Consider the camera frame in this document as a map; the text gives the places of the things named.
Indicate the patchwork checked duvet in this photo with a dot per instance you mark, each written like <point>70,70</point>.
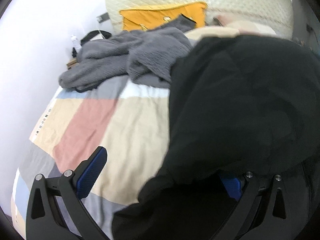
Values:
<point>129,119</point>

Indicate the black puffer jacket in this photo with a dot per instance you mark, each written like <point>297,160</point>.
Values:
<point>236,105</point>

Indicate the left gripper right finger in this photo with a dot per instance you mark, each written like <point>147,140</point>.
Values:
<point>267,209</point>

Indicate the grey fleece garment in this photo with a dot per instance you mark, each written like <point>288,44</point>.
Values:
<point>146,57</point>

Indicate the wall power socket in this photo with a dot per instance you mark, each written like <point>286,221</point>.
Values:
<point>103,17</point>

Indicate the black bag on nightstand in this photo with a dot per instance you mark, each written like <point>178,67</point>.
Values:
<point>91,36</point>

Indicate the yellow pillow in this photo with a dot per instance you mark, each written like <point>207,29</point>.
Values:
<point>150,16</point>

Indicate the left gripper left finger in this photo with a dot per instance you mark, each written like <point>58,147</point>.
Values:
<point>44,219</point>

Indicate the checked pillow at headboard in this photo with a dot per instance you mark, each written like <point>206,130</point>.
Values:
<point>233,21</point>

